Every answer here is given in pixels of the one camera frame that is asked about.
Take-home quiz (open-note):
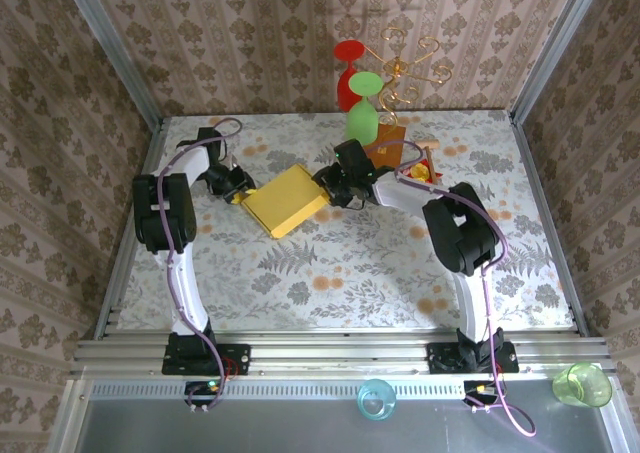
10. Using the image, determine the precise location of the yellow white paper box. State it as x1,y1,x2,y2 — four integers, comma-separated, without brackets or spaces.
240,162,329,241

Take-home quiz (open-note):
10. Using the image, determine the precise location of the brown wooden board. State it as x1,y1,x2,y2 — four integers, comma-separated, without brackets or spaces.
367,122,407,169

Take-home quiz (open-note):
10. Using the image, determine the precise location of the green plastic wine glass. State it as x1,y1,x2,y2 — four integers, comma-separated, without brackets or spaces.
344,70,386,147

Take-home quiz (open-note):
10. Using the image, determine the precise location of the red snack packet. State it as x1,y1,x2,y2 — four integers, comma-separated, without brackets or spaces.
405,158,436,182

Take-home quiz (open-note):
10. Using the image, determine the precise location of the red plastic wine glass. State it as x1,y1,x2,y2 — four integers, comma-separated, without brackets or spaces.
333,40,366,114

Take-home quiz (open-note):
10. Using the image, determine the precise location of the small wooden mallet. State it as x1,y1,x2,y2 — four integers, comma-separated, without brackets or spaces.
418,141,445,184

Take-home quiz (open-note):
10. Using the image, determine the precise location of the floral patterned table mat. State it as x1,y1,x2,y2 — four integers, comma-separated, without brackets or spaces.
117,110,576,332

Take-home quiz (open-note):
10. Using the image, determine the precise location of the left controller board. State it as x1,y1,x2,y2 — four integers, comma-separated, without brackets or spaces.
183,378,226,399

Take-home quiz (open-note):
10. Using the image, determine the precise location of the controller board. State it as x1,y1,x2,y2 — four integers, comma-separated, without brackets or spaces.
183,378,226,399
463,380,501,399

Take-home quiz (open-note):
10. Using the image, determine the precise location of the blue plastic cup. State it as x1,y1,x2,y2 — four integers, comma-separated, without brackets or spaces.
357,377,398,419

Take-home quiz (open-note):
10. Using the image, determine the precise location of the grey metal shelf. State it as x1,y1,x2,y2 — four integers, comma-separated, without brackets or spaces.
49,377,631,453

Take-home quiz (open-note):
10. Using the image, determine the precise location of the right controller board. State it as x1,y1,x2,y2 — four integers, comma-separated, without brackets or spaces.
463,380,501,399

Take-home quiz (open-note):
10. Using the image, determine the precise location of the green plastic cup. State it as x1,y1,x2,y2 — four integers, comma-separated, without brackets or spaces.
552,362,614,408

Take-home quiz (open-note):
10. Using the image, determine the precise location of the aluminium table edge rail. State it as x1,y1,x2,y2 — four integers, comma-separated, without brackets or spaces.
92,117,169,339
509,115,591,339

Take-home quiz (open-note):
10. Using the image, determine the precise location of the gold wire glass rack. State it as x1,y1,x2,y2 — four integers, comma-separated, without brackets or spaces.
364,26,454,129

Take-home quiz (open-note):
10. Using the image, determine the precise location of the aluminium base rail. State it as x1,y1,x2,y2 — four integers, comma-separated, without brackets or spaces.
69,330,611,377

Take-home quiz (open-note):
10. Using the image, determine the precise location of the aluminium frame post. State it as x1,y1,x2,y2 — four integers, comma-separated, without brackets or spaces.
57,0,166,127
509,0,616,124

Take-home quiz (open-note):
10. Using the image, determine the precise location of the slotted white cable duct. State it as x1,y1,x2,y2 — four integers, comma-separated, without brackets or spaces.
89,380,466,399

